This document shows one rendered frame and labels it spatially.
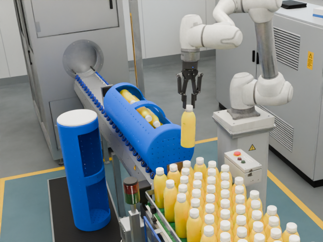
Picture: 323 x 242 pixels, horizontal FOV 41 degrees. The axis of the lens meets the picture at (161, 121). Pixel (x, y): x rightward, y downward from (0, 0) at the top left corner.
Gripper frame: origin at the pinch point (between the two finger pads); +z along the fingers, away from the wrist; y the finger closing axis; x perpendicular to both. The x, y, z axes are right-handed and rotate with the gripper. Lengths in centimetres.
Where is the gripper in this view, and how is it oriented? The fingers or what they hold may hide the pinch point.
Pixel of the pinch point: (189, 101)
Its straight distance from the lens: 210.1
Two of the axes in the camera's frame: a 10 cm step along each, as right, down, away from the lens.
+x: 3.1, 2.9, -9.0
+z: -0.1, 9.5, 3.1
